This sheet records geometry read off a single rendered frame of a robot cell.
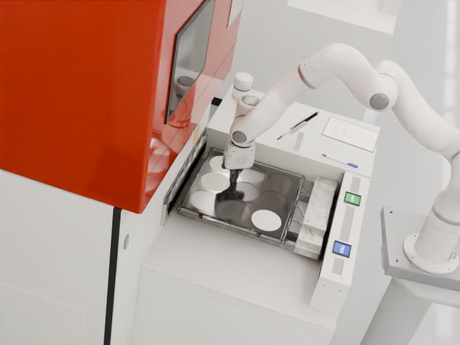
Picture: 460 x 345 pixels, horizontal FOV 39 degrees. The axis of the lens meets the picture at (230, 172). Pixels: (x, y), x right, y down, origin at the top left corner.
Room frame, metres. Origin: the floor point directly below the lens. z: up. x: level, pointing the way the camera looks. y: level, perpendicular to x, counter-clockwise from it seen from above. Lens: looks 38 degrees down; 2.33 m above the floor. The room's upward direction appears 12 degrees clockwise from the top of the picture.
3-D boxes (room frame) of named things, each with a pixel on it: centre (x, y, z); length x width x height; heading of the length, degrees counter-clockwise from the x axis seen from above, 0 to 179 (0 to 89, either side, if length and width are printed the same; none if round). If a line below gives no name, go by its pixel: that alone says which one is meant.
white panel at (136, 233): (1.57, 0.19, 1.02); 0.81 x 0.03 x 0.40; 171
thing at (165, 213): (1.74, 0.15, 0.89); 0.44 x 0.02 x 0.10; 171
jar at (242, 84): (2.22, 0.02, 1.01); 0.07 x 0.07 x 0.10
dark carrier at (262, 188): (1.72, -0.06, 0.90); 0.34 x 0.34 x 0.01; 81
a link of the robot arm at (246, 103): (1.77, -0.02, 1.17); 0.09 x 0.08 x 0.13; 174
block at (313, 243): (1.55, -0.30, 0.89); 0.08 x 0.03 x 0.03; 81
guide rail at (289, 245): (1.60, -0.10, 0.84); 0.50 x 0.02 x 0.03; 81
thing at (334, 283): (1.61, -0.41, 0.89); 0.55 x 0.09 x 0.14; 171
